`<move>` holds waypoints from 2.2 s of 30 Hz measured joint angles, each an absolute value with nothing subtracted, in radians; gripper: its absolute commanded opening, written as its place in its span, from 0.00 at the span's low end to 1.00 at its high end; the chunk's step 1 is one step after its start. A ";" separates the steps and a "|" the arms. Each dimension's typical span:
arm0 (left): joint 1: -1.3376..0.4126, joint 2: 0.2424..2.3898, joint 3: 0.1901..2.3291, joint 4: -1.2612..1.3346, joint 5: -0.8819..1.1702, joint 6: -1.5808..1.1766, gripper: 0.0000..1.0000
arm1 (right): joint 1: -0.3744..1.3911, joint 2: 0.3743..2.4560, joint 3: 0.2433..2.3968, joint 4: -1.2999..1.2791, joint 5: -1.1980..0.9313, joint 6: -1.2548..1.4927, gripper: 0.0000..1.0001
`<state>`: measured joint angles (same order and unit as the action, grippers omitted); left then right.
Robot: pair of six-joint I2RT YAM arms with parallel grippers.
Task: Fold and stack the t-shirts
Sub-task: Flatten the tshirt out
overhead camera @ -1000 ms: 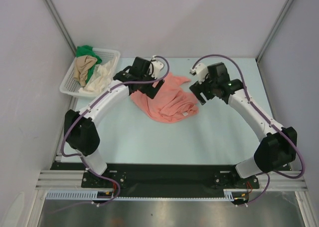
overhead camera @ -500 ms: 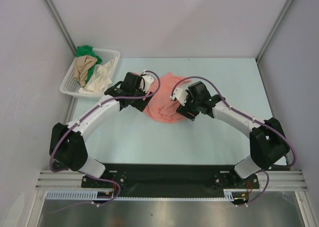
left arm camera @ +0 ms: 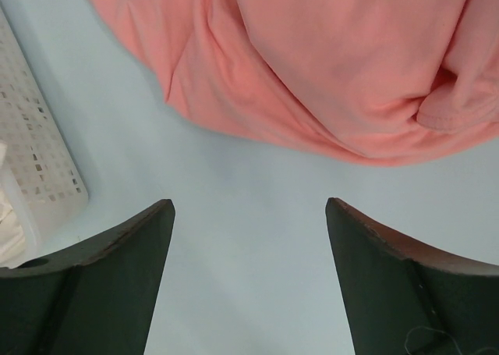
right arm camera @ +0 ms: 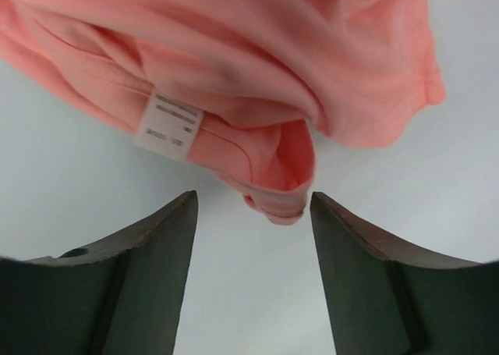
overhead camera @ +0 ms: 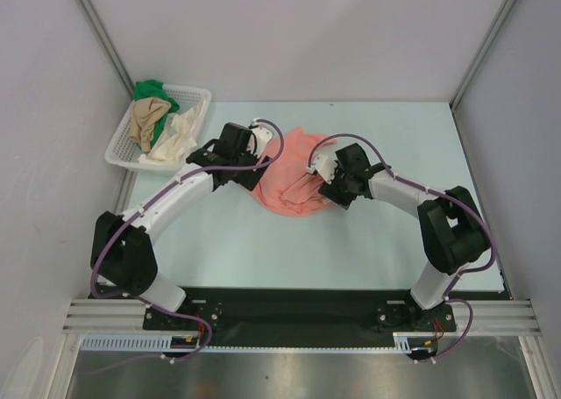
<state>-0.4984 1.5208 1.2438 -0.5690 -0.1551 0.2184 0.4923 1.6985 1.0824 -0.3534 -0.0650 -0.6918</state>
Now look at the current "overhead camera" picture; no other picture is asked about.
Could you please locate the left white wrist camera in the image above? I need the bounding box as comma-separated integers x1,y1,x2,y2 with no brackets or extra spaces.
246,118,273,158

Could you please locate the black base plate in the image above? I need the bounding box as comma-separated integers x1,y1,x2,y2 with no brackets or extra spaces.
101,288,509,350

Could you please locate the cream white t shirt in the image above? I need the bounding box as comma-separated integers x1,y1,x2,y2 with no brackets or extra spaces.
138,102,203,166

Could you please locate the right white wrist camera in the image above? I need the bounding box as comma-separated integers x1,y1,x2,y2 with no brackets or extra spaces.
306,153,338,184

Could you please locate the right aluminium corner post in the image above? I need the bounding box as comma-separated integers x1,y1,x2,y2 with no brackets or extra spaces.
449,0,519,114

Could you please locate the left aluminium corner post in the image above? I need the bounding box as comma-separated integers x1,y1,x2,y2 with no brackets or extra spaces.
75,0,134,96

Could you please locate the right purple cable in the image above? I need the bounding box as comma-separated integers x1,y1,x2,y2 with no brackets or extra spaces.
307,133,501,364

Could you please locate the purple cable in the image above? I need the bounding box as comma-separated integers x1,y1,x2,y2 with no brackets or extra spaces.
307,133,501,364
85,118,286,376

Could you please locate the white plastic basket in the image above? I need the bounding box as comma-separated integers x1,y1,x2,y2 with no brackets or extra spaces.
104,83,212,175

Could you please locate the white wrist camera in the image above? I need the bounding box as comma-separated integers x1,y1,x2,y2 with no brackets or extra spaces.
246,118,273,158
306,153,338,184

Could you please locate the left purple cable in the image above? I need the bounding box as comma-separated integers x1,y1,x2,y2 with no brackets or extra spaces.
85,118,286,376

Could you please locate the aluminium corner post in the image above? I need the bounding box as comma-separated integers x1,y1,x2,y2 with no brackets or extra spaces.
449,0,519,114
75,0,134,96

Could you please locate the beige t shirt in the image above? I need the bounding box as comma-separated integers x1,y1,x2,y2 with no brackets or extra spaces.
129,97,171,153

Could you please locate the pink t shirt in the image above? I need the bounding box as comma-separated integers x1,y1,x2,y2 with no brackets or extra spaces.
250,127,331,217

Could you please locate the green t shirt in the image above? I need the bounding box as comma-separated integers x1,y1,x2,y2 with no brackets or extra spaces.
133,80,179,147

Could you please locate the white slotted cable duct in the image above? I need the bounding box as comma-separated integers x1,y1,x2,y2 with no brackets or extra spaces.
81,334,435,354

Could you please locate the aluminium frame rail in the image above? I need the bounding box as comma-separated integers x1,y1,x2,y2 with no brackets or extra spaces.
62,299,542,336

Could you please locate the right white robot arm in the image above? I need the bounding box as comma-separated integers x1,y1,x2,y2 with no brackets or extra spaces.
307,144,494,331

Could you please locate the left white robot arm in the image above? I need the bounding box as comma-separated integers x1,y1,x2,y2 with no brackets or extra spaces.
90,119,280,329

